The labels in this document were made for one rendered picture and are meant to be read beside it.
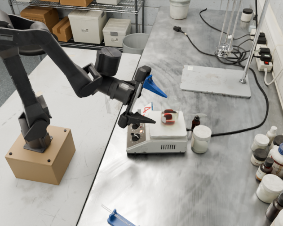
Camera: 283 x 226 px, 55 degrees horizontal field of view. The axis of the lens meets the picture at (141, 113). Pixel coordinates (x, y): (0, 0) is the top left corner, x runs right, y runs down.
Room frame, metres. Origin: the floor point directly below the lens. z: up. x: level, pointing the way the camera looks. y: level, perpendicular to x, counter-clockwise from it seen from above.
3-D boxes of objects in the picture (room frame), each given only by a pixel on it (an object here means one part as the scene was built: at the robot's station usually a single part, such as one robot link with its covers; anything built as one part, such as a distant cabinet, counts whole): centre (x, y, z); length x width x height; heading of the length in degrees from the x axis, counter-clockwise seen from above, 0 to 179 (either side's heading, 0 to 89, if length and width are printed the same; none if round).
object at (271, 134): (0.63, -0.44, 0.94); 0.03 x 0.03 x 0.07
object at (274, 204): (0.36, -0.36, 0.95); 0.04 x 0.04 x 0.10
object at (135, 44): (2.34, 0.02, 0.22); 0.33 x 0.33 x 0.41
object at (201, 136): (0.61, -0.20, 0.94); 0.06 x 0.06 x 0.08
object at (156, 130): (0.64, -0.08, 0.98); 0.12 x 0.12 x 0.01; 1
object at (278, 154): (0.51, -0.42, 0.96); 0.06 x 0.06 x 0.11
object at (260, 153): (0.55, -0.38, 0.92); 0.04 x 0.04 x 0.04
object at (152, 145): (0.64, -0.06, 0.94); 0.22 x 0.13 x 0.08; 91
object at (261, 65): (1.28, -0.62, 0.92); 0.40 x 0.06 x 0.04; 169
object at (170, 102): (0.65, -0.09, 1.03); 0.07 x 0.06 x 0.08; 177
